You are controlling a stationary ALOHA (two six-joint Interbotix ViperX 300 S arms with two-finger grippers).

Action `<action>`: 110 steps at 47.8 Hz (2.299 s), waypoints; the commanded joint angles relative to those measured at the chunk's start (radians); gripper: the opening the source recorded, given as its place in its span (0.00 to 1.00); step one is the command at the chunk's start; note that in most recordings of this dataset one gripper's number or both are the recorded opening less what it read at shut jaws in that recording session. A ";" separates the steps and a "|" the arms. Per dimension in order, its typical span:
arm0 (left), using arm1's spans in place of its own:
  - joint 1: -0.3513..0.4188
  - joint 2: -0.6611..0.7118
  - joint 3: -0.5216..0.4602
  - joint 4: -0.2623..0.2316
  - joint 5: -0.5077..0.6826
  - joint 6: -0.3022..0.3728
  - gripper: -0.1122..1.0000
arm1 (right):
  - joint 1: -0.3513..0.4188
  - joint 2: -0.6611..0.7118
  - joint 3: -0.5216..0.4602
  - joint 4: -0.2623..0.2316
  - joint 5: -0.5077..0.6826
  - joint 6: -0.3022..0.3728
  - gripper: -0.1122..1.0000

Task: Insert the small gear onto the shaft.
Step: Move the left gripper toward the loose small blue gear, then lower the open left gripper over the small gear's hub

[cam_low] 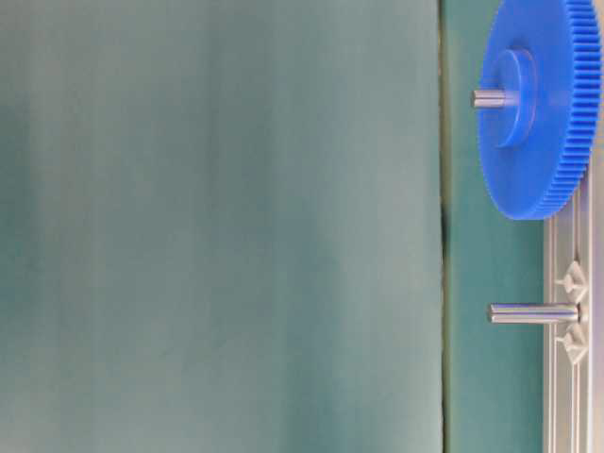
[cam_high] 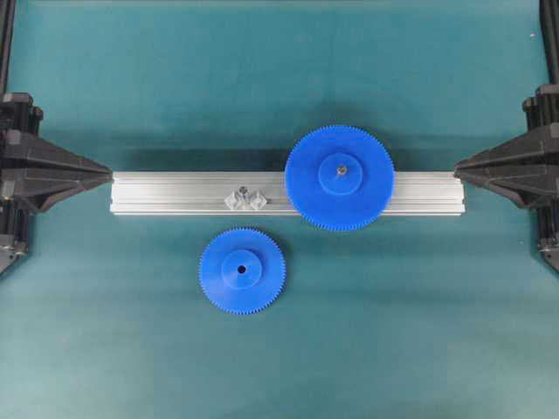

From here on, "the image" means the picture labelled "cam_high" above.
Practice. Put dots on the black right frame post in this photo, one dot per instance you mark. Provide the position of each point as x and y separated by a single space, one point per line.
548 13

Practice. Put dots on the clear plastic shaft bracket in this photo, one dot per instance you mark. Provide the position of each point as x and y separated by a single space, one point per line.
244 199

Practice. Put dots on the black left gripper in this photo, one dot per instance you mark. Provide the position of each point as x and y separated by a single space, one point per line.
21 148

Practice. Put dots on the small blue gear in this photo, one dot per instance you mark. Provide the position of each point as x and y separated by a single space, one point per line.
242 271

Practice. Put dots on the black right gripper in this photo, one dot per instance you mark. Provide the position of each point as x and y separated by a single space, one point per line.
528 192

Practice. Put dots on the aluminium extrusion rail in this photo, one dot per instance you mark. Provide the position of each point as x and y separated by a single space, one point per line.
203 193

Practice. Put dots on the black frame post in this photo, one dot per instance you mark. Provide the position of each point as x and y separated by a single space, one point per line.
548 13
7 16

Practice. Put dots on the black left frame post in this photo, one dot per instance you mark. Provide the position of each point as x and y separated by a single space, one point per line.
7 16

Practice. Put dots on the green table mat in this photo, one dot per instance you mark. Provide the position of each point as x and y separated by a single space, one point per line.
411 317

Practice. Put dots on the large blue gear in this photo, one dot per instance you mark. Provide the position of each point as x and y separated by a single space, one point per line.
339 203

